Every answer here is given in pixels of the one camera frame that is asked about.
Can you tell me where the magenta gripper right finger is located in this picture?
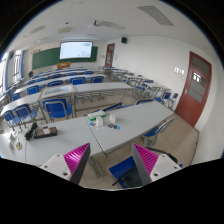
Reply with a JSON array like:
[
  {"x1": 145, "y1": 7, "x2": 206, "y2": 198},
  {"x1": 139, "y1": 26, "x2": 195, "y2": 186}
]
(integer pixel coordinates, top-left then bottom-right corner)
[{"x1": 130, "y1": 142, "x2": 183, "y2": 187}]

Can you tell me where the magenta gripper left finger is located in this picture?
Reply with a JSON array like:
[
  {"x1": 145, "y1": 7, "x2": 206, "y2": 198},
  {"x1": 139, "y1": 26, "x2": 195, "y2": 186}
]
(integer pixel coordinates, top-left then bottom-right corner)
[{"x1": 40, "y1": 142, "x2": 92, "y2": 186}]

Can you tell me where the white charger box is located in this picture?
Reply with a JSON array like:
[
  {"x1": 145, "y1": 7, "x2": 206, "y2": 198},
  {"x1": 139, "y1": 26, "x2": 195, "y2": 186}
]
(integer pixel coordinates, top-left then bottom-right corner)
[{"x1": 96, "y1": 117, "x2": 103, "y2": 127}]

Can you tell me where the blue chair under gripper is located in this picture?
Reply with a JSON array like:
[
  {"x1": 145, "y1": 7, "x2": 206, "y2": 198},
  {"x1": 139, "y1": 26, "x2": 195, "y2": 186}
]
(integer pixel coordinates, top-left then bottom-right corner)
[{"x1": 109, "y1": 156, "x2": 142, "y2": 189}]

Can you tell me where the white desk left front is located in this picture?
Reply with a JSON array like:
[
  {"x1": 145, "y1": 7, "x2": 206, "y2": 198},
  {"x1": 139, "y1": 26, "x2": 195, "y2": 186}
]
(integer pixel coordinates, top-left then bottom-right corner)
[{"x1": 0, "y1": 117, "x2": 101, "y2": 166}]

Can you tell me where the white desk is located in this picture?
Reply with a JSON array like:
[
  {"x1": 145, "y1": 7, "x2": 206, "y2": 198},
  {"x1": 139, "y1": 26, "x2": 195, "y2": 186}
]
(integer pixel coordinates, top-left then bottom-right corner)
[
  {"x1": 0, "y1": 117, "x2": 101, "y2": 166},
  {"x1": 85, "y1": 101, "x2": 173, "y2": 155}
]

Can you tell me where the blue chair right side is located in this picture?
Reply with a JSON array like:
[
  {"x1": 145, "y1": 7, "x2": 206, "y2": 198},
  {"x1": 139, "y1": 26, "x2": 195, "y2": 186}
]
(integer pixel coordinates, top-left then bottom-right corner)
[{"x1": 144, "y1": 118, "x2": 174, "y2": 147}]

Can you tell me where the black tray with items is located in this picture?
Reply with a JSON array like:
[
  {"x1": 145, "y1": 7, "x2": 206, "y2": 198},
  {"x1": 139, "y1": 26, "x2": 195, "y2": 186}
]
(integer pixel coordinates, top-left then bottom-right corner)
[{"x1": 33, "y1": 127, "x2": 57, "y2": 139}]

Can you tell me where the white desk right front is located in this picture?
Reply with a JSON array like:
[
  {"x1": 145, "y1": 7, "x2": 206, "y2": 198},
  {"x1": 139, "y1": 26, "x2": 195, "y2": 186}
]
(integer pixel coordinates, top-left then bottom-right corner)
[{"x1": 85, "y1": 101, "x2": 173, "y2": 155}]

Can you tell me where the small blue round object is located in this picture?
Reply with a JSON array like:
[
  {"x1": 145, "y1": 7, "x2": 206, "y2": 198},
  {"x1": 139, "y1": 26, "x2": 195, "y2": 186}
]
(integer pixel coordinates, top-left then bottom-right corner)
[{"x1": 114, "y1": 125, "x2": 120, "y2": 130}]

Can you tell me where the green white box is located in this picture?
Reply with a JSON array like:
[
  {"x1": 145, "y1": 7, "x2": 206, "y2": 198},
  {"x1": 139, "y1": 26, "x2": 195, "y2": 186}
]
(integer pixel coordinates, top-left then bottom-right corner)
[{"x1": 87, "y1": 110, "x2": 106, "y2": 121}]

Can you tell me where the small white box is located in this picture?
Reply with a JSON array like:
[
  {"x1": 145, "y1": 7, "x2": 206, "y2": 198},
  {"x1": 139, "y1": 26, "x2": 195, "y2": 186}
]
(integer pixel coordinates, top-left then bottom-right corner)
[{"x1": 110, "y1": 114, "x2": 116, "y2": 124}]

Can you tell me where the blue chair behind desk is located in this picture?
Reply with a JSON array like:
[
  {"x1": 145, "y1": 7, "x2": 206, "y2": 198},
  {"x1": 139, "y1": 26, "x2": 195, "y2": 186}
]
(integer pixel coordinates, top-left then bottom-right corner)
[{"x1": 42, "y1": 98, "x2": 72, "y2": 121}]

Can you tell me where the blue chair far left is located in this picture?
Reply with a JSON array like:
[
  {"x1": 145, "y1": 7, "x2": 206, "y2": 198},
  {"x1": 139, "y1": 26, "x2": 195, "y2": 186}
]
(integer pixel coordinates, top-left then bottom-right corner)
[{"x1": 14, "y1": 104, "x2": 38, "y2": 124}]

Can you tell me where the red wooden door near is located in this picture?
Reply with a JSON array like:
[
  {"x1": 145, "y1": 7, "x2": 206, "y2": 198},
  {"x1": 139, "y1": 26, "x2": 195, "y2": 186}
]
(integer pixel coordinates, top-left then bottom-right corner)
[{"x1": 175, "y1": 52, "x2": 212, "y2": 127}]

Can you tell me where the red wooden door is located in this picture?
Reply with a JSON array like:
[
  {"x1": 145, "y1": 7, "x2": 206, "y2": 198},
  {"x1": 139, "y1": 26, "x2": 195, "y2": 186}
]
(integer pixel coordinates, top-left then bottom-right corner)
[
  {"x1": 105, "y1": 43, "x2": 115, "y2": 67},
  {"x1": 175, "y1": 52, "x2": 212, "y2": 127}
]

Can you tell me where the white desk second row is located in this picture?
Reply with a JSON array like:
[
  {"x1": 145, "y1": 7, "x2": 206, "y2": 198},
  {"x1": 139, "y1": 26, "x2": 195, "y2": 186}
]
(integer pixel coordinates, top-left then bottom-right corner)
[{"x1": 39, "y1": 82, "x2": 133, "y2": 99}]

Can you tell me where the orange lectern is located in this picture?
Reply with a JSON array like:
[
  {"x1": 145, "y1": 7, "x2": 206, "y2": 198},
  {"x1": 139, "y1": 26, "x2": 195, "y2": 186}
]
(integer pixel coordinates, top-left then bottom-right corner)
[{"x1": 57, "y1": 62, "x2": 71, "y2": 69}]

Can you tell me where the red wooden door far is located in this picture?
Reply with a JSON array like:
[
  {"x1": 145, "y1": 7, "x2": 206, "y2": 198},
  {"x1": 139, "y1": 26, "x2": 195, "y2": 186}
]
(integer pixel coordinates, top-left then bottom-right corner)
[{"x1": 105, "y1": 43, "x2": 115, "y2": 67}]

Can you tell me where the green chalkboard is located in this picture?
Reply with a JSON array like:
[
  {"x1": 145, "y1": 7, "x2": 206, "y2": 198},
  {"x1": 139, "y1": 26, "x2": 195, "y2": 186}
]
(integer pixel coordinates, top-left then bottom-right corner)
[{"x1": 32, "y1": 46, "x2": 98, "y2": 70}]

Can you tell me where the projection screen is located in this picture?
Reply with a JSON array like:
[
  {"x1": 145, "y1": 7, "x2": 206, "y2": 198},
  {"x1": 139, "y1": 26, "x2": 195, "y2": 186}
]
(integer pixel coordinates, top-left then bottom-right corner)
[{"x1": 59, "y1": 41, "x2": 93, "y2": 59}]

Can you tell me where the ceiling projector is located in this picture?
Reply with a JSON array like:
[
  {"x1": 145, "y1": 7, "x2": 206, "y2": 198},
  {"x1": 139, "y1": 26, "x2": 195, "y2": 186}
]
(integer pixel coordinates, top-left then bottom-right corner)
[{"x1": 92, "y1": 20, "x2": 100, "y2": 27}]

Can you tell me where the black cable bundle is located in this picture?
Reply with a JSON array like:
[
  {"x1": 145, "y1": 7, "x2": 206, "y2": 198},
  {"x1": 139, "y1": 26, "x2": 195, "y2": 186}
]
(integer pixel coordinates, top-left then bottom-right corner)
[{"x1": 24, "y1": 121, "x2": 39, "y2": 142}]

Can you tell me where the white light switch panel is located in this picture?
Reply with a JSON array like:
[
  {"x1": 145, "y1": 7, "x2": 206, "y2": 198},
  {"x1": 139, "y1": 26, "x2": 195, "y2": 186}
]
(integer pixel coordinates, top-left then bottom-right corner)
[{"x1": 174, "y1": 67, "x2": 184, "y2": 75}]

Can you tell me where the black wall speaker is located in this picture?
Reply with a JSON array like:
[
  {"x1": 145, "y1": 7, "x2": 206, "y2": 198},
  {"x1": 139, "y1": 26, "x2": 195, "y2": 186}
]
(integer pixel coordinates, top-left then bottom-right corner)
[{"x1": 121, "y1": 37, "x2": 127, "y2": 44}]

